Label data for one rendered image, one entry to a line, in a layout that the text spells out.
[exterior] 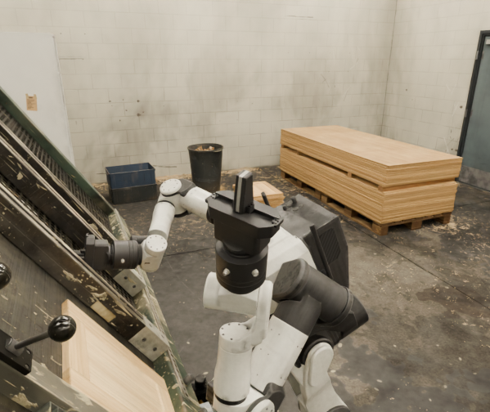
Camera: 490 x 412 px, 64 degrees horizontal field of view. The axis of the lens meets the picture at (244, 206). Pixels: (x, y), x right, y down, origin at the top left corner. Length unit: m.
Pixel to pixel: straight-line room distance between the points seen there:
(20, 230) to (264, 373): 0.68
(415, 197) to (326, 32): 3.69
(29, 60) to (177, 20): 2.40
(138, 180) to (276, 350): 4.68
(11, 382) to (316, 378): 0.87
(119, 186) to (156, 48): 2.15
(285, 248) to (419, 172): 3.67
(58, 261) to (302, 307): 0.65
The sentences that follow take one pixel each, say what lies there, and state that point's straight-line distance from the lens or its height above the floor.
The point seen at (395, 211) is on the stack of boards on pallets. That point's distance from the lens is 4.53.
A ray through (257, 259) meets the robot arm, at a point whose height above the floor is 1.50.
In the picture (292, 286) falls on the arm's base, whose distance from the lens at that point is 0.86.
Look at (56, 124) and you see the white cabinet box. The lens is 4.87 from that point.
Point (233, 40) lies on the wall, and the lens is 6.60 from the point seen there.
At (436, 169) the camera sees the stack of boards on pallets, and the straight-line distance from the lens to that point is 4.75.
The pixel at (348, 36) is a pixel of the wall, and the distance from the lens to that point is 7.58.
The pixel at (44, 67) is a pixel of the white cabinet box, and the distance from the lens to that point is 4.82.
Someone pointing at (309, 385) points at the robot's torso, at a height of 0.86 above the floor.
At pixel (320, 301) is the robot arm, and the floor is 1.31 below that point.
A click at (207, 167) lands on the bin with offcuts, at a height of 0.41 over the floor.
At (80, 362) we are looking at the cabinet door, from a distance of 0.94.
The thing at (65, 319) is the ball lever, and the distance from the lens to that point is 0.63.
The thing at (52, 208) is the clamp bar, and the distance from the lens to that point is 1.53.
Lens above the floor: 1.80
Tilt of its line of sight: 20 degrees down
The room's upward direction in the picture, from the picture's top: straight up
